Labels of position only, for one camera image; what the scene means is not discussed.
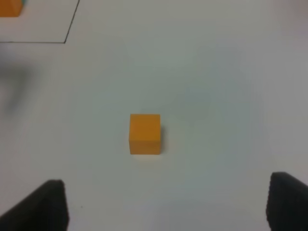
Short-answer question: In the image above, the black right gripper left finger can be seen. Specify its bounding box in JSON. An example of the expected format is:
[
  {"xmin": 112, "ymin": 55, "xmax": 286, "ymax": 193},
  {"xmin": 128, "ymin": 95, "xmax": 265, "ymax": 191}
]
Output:
[{"xmin": 0, "ymin": 180, "xmax": 69, "ymax": 231}]

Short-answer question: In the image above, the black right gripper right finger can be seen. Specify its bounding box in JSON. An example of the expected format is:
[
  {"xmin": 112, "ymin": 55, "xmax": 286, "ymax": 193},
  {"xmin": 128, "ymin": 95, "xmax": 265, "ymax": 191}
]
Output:
[{"xmin": 266, "ymin": 172, "xmax": 308, "ymax": 231}]

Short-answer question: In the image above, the orange cube block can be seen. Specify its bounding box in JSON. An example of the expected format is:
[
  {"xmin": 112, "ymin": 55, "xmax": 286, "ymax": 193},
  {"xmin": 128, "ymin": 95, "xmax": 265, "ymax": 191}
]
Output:
[{"xmin": 128, "ymin": 114, "xmax": 161, "ymax": 155}]

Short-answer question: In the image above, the orange template block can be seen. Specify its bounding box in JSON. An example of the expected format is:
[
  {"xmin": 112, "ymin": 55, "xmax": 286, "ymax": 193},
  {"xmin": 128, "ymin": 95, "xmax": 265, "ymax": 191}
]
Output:
[{"xmin": 0, "ymin": 0, "xmax": 24, "ymax": 17}]

